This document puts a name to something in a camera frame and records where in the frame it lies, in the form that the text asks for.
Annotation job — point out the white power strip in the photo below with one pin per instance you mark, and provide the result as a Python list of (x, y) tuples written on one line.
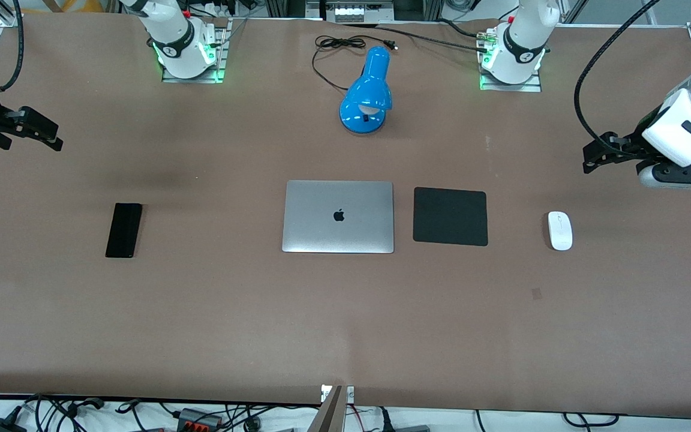
[(360, 13)]

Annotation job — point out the grey box with orange connectors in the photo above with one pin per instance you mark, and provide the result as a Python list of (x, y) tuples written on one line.
[(198, 419)]

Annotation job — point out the white computer mouse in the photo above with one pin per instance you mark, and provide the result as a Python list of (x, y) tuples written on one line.
[(560, 231)]

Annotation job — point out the small metal stand bracket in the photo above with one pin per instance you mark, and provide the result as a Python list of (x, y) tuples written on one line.
[(350, 394)]

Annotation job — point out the black power adapter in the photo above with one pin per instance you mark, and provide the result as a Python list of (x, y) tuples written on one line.
[(0, 425)]

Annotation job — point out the black mouse pad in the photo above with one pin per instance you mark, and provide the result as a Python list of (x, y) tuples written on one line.
[(450, 217)]

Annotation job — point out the aluminium left arm base plate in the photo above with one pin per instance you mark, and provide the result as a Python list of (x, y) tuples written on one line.
[(534, 87)]

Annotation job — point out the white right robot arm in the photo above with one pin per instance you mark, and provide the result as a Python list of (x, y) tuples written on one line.
[(173, 36)]

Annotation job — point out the silver closed laptop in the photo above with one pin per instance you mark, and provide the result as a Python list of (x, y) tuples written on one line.
[(338, 234)]

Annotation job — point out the black smartphone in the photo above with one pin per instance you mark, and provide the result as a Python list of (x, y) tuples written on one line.
[(124, 230)]

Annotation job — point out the grey camera stand pole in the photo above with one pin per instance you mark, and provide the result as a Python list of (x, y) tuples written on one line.
[(330, 417)]

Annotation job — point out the blue desk lamp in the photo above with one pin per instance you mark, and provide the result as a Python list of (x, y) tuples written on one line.
[(369, 90)]

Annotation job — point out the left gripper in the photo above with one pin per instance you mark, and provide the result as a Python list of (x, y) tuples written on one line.
[(634, 146)]

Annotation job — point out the aluminium right arm base plate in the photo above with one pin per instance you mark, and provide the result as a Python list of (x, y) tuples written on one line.
[(168, 78)]

